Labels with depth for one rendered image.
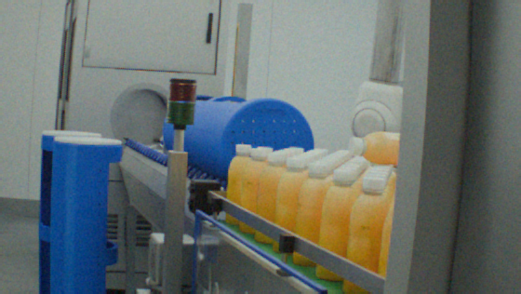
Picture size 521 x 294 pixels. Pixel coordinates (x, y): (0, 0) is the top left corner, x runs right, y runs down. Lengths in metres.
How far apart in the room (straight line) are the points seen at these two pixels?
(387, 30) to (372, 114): 0.28
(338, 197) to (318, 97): 6.18
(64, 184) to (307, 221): 1.53
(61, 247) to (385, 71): 1.39
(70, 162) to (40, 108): 4.49
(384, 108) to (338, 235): 1.03
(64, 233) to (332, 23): 5.17
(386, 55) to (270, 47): 5.07
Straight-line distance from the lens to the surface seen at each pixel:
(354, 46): 7.69
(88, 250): 2.90
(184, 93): 1.67
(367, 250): 1.29
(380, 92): 2.41
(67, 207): 2.89
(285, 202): 1.63
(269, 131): 2.21
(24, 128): 7.36
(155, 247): 1.94
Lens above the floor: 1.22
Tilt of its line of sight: 3 degrees down
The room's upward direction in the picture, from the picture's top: 4 degrees clockwise
